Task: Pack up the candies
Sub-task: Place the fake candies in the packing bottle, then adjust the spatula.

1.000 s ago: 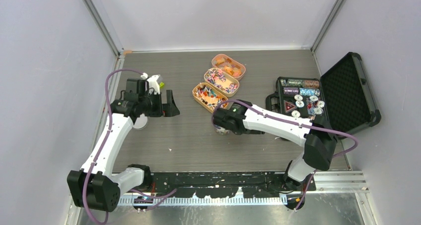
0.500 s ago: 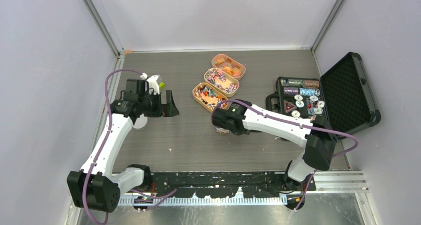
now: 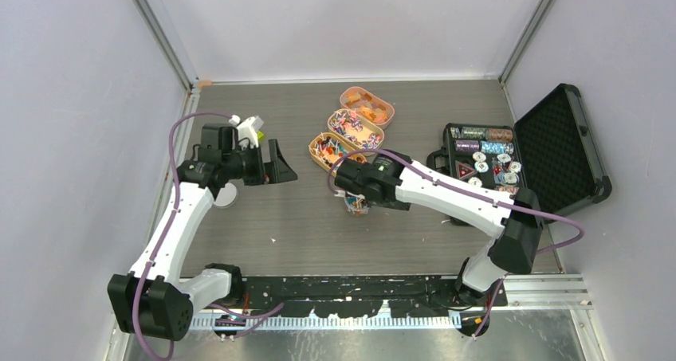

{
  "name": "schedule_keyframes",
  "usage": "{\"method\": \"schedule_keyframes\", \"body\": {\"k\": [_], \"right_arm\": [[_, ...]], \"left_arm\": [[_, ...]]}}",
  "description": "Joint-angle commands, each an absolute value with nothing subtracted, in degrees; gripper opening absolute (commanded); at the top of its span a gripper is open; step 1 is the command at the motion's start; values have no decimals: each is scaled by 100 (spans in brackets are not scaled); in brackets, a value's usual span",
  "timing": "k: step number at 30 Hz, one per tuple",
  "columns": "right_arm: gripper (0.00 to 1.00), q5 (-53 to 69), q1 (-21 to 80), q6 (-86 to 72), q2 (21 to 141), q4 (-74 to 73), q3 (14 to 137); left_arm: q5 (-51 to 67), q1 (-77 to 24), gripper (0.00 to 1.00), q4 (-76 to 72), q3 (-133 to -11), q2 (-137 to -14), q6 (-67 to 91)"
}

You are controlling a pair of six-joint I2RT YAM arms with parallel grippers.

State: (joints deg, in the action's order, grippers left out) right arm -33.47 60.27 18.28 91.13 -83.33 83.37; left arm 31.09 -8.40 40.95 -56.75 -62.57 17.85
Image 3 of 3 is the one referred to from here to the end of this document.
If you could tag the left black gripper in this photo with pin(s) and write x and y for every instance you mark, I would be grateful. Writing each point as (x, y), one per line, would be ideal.
(277, 170)

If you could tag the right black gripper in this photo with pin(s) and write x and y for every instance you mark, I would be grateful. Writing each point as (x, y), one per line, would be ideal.
(398, 206)

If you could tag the clear plastic cup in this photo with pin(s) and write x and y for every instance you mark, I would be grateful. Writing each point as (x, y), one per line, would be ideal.
(357, 205)

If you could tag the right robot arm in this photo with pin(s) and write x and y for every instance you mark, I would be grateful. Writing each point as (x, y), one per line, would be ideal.
(512, 222)

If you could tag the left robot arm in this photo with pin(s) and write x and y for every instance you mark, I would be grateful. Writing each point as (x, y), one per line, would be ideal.
(151, 298)

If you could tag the pink tray popsicle candies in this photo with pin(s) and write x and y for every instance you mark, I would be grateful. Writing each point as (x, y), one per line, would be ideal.
(368, 105)

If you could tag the cream tray swirl lollipops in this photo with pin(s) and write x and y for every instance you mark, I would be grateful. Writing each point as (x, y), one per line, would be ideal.
(359, 132)

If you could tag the tan tray round lollipops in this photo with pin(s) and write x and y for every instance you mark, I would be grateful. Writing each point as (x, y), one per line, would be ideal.
(327, 148)

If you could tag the white round cup lid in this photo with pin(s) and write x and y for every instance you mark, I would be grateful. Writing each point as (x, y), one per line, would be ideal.
(226, 197)

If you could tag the black poker chip case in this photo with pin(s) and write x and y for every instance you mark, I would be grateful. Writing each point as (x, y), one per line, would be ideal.
(550, 150)

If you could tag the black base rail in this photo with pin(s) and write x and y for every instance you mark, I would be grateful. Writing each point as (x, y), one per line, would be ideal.
(410, 296)

